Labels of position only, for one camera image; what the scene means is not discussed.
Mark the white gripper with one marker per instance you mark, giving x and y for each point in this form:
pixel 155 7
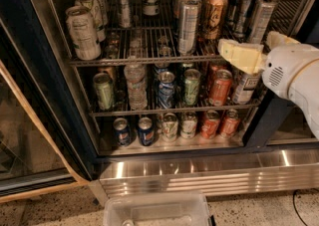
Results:
pixel 288 67

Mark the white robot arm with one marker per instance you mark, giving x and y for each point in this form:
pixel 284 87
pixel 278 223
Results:
pixel 304 92

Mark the orange can middle shelf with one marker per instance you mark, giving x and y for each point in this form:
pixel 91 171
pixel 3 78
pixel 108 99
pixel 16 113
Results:
pixel 222 81

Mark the orange lacroix can front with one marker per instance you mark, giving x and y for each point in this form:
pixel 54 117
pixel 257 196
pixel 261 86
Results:
pixel 214 12

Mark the green lacroix can middle shelf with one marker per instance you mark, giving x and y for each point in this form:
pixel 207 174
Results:
pixel 191 82

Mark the tall silver redbull can centre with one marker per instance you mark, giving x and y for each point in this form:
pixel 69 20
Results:
pixel 189 13

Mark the orange can bottom right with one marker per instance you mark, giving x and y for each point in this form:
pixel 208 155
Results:
pixel 229 124

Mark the orange can bottom left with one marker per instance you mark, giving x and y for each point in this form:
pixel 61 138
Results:
pixel 209 125

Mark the white can bottom centre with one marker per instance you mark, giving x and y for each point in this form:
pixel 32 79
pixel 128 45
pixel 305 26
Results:
pixel 188 125

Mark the blue can middle shelf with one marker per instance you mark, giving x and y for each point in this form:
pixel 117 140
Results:
pixel 166 90

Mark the white green can bottom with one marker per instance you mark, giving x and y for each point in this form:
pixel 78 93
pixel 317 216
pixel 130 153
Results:
pixel 169 127

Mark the white green can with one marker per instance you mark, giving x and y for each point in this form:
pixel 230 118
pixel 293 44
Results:
pixel 96 12
pixel 169 127

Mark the blue pepsi can right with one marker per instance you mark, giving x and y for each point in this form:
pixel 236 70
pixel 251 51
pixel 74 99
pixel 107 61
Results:
pixel 146 131

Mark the blue pepsi can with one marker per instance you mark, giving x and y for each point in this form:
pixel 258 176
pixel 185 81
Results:
pixel 146 131
pixel 122 131

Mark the green can middle shelf left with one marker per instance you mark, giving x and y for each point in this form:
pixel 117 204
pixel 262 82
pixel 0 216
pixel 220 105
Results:
pixel 104 88

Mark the blue pepsi can left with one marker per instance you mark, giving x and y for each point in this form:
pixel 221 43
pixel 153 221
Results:
pixel 122 131

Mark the white can front left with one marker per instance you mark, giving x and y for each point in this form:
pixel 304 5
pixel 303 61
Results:
pixel 81 27

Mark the open glass fridge door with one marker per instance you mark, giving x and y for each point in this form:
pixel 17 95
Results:
pixel 46 135

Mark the dark bottle white label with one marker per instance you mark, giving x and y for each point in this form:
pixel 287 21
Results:
pixel 244 86

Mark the clear water bottle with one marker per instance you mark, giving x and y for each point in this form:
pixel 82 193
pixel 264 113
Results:
pixel 137 86

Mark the clear plastic bin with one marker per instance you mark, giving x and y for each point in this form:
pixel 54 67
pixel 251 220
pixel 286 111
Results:
pixel 158 209

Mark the middle wire shelf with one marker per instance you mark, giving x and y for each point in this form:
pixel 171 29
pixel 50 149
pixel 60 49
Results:
pixel 123 108

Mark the wire shelf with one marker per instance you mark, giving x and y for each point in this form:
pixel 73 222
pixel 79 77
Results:
pixel 151 40
pixel 123 108

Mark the top wire shelf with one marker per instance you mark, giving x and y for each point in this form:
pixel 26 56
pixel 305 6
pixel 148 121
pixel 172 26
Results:
pixel 151 40

